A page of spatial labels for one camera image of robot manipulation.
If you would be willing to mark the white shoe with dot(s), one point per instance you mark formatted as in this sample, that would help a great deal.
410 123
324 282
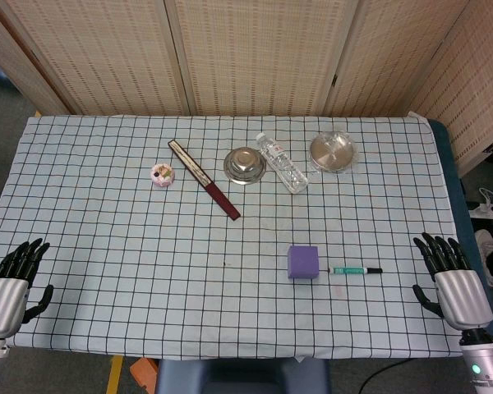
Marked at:
488 250

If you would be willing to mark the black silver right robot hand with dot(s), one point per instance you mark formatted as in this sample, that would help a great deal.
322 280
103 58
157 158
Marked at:
462 297

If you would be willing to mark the clear plastic water bottle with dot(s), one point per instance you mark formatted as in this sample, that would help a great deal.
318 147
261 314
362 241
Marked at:
282 163

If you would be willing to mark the green whiteboard marker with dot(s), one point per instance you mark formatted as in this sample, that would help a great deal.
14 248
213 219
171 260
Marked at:
353 270

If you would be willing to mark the closed dark red folding fan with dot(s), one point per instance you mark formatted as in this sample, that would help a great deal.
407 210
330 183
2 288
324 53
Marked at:
203 178

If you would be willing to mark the purple foam cube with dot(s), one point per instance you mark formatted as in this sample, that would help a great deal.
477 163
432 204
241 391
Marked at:
303 262

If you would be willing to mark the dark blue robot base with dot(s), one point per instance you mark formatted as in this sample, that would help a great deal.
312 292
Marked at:
242 375

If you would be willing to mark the dark blue table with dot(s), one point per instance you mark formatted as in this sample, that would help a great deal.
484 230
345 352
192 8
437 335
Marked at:
450 164

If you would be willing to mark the upturned steel bowl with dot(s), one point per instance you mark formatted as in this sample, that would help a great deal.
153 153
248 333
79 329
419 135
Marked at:
245 165

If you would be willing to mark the round steel plate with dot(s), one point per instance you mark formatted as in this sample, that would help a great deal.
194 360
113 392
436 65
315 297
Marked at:
333 151

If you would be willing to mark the light blue checked tablecloth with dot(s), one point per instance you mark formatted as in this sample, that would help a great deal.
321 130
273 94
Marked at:
148 267

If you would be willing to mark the beige woven folding screen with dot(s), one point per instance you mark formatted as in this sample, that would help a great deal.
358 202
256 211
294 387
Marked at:
246 53

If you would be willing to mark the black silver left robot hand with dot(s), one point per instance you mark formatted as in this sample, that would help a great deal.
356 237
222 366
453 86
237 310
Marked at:
4 303

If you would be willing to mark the orange block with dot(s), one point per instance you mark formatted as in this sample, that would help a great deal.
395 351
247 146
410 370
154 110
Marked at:
144 373

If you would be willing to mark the small pink toy cake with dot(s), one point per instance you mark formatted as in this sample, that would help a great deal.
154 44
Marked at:
162 175

